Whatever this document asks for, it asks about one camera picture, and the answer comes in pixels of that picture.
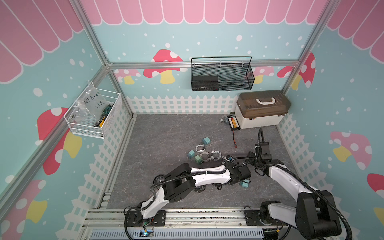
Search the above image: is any red black charger lead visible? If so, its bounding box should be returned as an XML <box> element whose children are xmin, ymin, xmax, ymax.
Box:
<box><xmin>232</xmin><ymin>131</ymin><xmax>238</xmax><ymax>148</ymax></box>

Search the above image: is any black box in basket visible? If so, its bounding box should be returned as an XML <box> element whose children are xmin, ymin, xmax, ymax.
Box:
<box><xmin>191</xmin><ymin>76</ymin><xmax>219</xmax><ymax>92</ymax></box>

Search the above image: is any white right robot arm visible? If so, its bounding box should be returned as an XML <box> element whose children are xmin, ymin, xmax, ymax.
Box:
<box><xmin>253</xmin><ymin>142</ymin><xmax>342</xmax><ymax>240</ymax></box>

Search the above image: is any teal wall charger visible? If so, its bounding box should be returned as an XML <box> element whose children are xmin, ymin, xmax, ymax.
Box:
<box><xmin>202</xmin><ymin>137</ymin><xmax>212</xmax><ymax>146</ymax></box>
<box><xmin>187</xmin><ymin>150</ymin><xmax>196</xmax><ymax>159</ymax></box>
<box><xmin>240</xmin><ymin>181</ymin><xmax>250</xmax><ymax>188</ymax></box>

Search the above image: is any brown lid storage box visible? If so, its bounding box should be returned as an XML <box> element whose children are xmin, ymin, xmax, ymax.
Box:
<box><xmin>235</xmin><ymin>90</ymin><xmax>292</xmax><ymax>129</ymax></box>

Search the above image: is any black yellow battery charger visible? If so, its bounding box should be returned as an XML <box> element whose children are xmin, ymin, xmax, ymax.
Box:
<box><xmin>227</xmin><ymin>115</ymin><xmax>241</xmax><ymax>131</ymax></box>

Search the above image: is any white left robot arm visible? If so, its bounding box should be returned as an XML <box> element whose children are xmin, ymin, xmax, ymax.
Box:
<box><xmin>141</xmin><ymin>162</ymin><xmax>251</xmax><ymax>219</ymax></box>

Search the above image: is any white wire wall basket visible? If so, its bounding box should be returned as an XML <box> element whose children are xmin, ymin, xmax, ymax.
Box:
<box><xmin>64</xmin><ymin>83</ymin><xmax>122</xmax><ymax>139</ymax></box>

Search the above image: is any black wire mesh wall basket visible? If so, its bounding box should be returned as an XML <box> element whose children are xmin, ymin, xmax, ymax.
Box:
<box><xmin>191</xmin><ymin>56</ymin><xmax>255</xmax><ymax>91</ymax></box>

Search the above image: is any green wall charger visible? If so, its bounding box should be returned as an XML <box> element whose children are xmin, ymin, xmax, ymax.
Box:
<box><xmin>195</xmin><ymin>156</ymin><xmax>203</xmax><ymax>165</ymax></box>

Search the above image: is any green tool in basket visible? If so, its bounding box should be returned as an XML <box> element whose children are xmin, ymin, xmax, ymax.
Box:
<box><xmin>94</xmin><ymin>105</ymin><xmax>113</xmax><ymax>128</ymax></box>

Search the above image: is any clear labelled plastic bag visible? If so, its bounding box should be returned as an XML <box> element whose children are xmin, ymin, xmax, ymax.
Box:
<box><xmin>72</xmin><ymin>84</ymin><xmax>109</xmax><ymax>121</ymax></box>

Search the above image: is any white coiled cable small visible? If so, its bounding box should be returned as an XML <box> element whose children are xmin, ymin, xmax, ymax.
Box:
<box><xmin>195</xmin><ymin>145</ymin><xmax>206</xmax><ymax>153</ymax></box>

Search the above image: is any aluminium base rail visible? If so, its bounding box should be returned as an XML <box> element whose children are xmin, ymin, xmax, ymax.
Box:
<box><xmin>78</xmin><ymin>208</ymin><xmax>288</xmax><ymax>240</ymax></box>

